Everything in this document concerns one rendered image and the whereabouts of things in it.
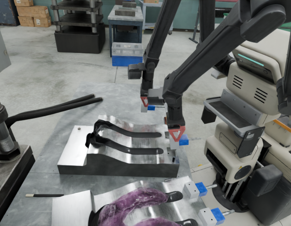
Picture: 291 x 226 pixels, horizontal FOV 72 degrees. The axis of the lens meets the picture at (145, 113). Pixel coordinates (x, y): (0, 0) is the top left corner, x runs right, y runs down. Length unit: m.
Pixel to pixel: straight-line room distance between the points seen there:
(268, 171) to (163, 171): 0.56
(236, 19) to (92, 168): 0.72
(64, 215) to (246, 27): 0.67
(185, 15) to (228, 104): 6.52
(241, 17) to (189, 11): 7.00
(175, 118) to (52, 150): 0.61
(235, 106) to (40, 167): 0.90
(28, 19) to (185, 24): 4.95
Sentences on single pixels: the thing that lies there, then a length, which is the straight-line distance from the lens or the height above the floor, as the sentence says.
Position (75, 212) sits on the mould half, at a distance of 0.71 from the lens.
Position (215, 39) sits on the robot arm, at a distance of 0.48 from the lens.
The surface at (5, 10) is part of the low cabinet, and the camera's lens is 7.61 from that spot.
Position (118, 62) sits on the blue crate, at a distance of 4.05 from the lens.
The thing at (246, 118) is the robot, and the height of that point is 1.05.
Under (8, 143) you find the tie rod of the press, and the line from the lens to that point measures 1.07.
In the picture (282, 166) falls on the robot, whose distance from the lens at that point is 1.28.
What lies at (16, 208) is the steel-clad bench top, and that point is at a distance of 0.92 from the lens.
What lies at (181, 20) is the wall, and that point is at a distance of 7.41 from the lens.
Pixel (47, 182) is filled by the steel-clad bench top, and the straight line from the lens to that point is 0.94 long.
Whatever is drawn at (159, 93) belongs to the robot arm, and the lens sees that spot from 0.73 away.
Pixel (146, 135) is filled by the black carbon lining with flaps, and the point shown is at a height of 0.88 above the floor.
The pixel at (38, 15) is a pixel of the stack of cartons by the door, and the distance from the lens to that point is 7.37.
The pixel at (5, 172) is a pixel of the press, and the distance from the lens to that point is 1.07.
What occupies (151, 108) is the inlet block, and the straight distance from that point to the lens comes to 1.07.
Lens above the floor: 1.51
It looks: 35 degrees down
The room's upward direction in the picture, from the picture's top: 4 degrees clockwise
